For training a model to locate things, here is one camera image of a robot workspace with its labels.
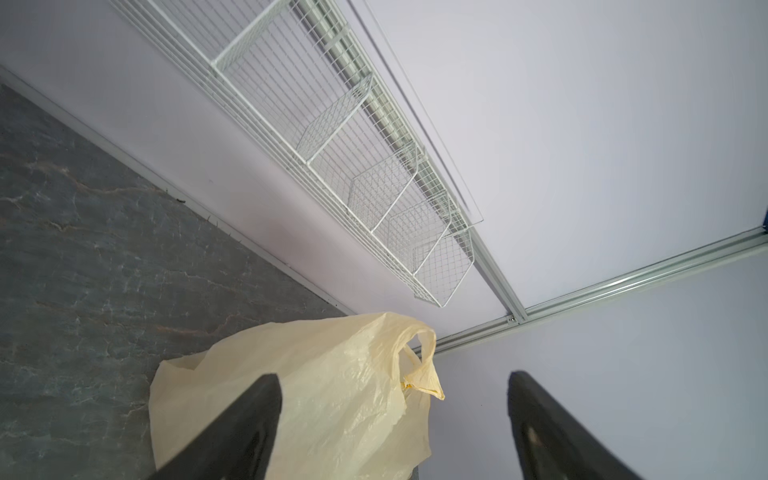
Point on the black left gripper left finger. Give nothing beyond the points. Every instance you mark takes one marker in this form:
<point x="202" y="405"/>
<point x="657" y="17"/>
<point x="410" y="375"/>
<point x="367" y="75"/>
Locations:
<point x="238" y="444"/>

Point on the long white wire basket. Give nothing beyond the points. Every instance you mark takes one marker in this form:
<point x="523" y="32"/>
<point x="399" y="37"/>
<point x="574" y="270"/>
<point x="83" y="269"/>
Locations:
<point x="294" y="77"/>

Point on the cream plastic bag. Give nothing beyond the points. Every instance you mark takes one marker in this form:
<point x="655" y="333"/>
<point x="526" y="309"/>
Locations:
<point x="356" y="394"/>

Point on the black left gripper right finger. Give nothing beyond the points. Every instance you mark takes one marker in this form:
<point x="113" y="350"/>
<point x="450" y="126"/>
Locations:
<point x="550" y="442"/>

